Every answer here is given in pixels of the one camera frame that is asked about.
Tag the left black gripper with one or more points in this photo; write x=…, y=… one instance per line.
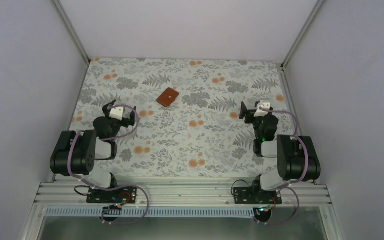
x=114, y=124

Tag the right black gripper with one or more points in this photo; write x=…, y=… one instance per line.
x=252, y=112

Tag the brown leather card holder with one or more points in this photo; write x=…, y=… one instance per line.
x=167, y=97

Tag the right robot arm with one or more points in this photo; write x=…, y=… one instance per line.
x=296, y=157

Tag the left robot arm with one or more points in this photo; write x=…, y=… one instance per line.
x=76, y=152

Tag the floral patterned table mat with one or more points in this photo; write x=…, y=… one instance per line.
x=200, y=133

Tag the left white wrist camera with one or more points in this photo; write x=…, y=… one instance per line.
x=116, y=113

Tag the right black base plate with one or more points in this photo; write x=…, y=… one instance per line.
x=248, y=196

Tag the aluminium rail frame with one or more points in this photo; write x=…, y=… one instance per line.
x=181, y=191

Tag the blue slotted cable duct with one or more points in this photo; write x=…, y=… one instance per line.
x=152, y=212

